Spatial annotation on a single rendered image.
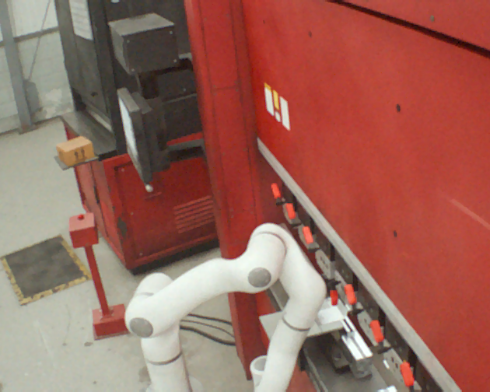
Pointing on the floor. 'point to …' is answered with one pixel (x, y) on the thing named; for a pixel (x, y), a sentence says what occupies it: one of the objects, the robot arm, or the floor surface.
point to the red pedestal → (89, 232)
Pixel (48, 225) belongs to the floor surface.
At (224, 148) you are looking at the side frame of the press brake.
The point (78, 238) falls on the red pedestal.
